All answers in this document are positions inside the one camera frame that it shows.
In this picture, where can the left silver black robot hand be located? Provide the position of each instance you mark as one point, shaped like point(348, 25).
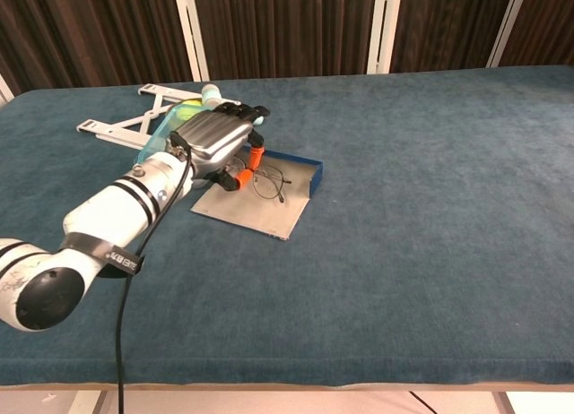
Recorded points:
point(211, 138)

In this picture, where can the black eyeglasses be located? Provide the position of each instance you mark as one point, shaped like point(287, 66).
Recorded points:
point(264, 185)

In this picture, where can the blue glasses case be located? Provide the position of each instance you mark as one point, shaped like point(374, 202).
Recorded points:
point(269, 217)

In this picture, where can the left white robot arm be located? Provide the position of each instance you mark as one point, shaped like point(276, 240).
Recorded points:
point(103, 217)

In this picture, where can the yellow tennis ball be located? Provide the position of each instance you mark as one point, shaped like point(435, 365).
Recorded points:
point(190, 108)

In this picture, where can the clear blue plastic container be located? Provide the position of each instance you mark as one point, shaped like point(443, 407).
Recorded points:
point(157, 138)

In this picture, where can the white folding laptop stand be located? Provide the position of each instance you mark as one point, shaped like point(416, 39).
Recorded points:
point(112, 128)

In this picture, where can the dark brown slatted panel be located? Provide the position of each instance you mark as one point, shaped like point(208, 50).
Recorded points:
point(547, 24)
point(287, 28)
point(89, 33)
point(448, 24)

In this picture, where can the blue table cloth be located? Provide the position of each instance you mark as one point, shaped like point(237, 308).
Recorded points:
point(403, 208)

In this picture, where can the white partition post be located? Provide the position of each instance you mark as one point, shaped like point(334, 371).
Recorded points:
point(509, 24)
point(4, 91)
point(192, 28)
point(385, 28)

